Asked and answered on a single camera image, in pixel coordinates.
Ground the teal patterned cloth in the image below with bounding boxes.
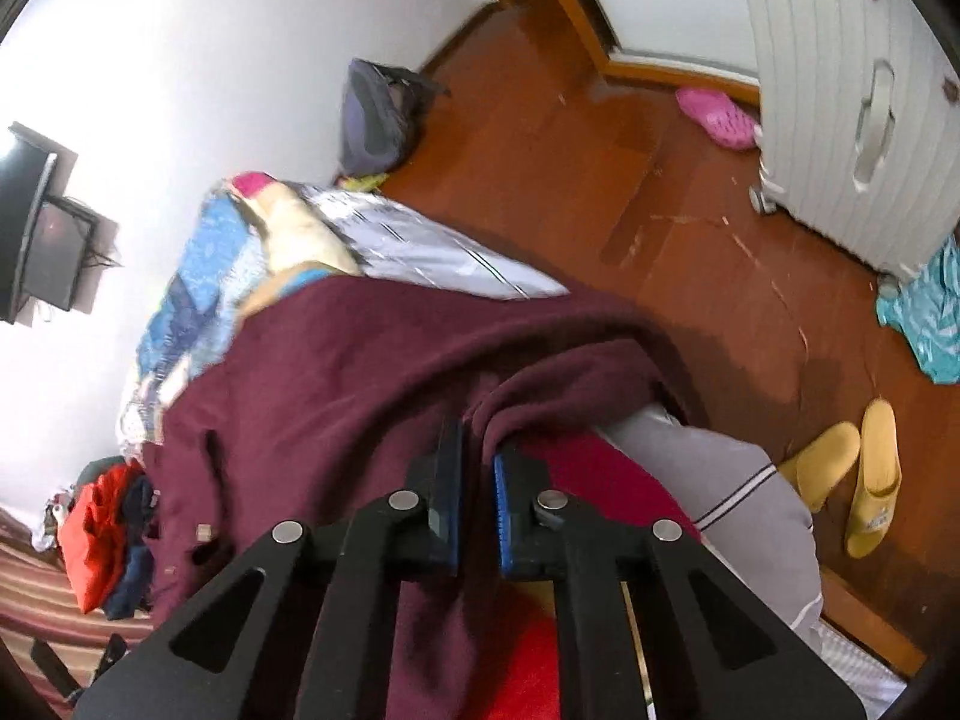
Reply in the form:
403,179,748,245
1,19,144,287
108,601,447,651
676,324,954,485
875,234,960,385

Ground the right yellow slipper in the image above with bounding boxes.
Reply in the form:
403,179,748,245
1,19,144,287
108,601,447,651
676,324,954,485
844,398,901,559

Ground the maroon button shirt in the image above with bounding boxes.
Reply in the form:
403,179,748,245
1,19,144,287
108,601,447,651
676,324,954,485
143,277,706,718

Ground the white ribbed suitcase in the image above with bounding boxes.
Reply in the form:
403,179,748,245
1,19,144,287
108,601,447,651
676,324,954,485
747,0,958,284

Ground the left yellow slipper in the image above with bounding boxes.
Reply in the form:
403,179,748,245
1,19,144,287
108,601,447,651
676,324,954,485
778,421,861,514

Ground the pink croc shoe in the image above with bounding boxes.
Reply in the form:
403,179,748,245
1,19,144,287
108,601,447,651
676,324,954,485
675,88,758,151

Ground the black wall television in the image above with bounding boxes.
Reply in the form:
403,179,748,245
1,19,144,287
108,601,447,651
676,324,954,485
0,127,59,323

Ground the grey purple backpack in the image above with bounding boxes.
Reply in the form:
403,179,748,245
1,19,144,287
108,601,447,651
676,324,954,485
338,59,451,179

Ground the colourful fleece blanket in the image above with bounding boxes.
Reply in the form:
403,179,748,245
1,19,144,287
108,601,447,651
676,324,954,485
493,445,706,718

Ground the red folded sweater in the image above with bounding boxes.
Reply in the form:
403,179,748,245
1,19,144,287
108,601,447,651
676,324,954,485
57,461,145,614

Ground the striped pink curtain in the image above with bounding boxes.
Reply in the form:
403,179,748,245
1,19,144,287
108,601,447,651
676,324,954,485
2,512,151,718

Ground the small wall monitor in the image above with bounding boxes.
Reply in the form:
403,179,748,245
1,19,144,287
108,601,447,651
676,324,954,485
21,197,98,312

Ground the yellow slipper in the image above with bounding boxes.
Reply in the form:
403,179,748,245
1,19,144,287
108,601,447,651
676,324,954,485
778,421,861,514
844,398,901,559

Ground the navy folded sweater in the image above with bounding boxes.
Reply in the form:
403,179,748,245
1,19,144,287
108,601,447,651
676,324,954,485
101,475,156,621

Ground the grey striped pillow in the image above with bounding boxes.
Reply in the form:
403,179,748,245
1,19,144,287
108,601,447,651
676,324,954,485
601,405,823,650

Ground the blue patchwork quilt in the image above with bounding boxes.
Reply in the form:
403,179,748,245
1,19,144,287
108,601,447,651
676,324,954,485
117,172,361,457

